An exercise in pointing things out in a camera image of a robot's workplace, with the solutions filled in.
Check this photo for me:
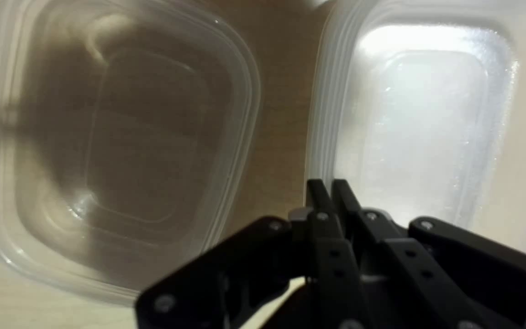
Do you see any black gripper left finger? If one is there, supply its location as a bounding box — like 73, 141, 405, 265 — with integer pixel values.
133, 178, 363, 329

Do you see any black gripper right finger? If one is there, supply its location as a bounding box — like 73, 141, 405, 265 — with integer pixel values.
331, 178, 526, 329

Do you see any clear plastic lunchbox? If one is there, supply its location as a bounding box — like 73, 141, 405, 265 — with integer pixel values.
0, 0, 263, 306
0, 0, 256, 289

